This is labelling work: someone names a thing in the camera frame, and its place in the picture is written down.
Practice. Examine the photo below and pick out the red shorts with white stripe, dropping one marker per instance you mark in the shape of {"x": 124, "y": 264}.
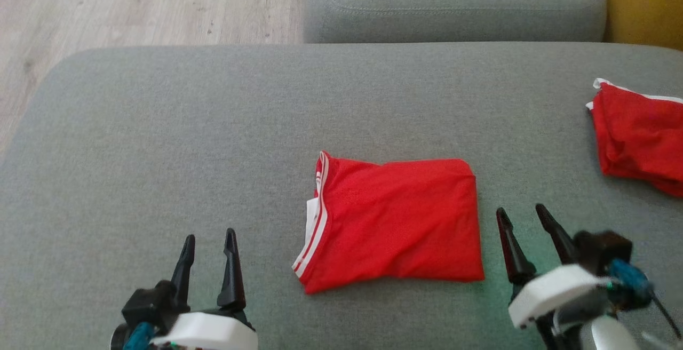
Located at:
{"x": 640, "y": 136}

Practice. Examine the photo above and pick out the left wrist teal connector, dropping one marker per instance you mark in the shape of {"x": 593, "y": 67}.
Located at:
{"x": 140, "y": 336}

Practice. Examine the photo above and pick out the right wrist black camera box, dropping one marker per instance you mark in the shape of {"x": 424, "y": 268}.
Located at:
{"x": 603, "y": 248}

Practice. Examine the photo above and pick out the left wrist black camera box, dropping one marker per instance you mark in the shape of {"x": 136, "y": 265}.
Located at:
{"x": 152, "y": 302}

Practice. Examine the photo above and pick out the right wrist teal connector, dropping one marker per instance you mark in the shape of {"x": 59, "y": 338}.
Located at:
{"x": 629, "y": 280}

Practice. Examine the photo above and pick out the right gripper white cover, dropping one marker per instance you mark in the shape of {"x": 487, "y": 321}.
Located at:
{"x": 555, "y": 291}

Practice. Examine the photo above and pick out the grey sofa seat cushion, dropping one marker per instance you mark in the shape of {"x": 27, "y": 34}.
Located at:
{"x": 160, "y": 152}

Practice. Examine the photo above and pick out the wrist teal connector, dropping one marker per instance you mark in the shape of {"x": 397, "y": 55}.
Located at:
{"x": 629, "y": 280}
{"x": 140, "y": 336}

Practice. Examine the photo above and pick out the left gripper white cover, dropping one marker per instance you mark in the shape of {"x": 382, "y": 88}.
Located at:
{"x": 208, "y": 331}

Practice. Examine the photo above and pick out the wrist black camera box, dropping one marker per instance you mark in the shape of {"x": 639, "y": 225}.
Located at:
{"x": 603, "y": 248}
{"x": 152, "y": 302}

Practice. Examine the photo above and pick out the grey sofa back cushion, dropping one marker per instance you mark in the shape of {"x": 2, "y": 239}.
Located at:
{"x": 453, "y": 3}

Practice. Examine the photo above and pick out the red jersey with white trim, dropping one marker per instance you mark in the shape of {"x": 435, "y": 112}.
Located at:
{"x": 395, "y": 222}

